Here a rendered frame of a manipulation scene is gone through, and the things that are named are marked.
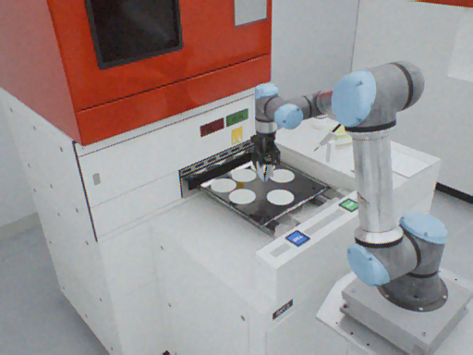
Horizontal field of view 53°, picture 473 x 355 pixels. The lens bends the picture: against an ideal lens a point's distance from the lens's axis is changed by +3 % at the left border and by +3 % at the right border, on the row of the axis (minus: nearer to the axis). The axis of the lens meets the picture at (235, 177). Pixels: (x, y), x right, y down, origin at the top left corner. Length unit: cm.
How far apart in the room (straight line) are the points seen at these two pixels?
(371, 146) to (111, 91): 79
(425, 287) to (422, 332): 12
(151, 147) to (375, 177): 85
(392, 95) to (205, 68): 76
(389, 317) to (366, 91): 62
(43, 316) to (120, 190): 122
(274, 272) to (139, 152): 64
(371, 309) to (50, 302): 189
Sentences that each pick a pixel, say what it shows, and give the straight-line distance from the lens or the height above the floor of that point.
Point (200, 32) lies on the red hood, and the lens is 163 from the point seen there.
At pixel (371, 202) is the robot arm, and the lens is 117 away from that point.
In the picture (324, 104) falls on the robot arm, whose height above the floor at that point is 133.
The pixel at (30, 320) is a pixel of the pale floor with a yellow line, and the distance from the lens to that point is 277.
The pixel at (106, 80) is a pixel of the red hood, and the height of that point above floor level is 141.
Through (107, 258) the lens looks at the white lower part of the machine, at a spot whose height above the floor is 74.
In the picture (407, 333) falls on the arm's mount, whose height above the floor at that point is 89.
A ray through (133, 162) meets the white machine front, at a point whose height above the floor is 108.
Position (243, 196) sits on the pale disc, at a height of 90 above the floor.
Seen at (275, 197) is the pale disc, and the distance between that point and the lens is 175.
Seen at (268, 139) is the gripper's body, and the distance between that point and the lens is 154.
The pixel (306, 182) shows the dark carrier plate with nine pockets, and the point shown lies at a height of 90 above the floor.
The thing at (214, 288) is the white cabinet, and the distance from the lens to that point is 160.
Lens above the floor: 188
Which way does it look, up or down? 32 degrees down
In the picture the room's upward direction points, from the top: 2 degrees counter-clockwise
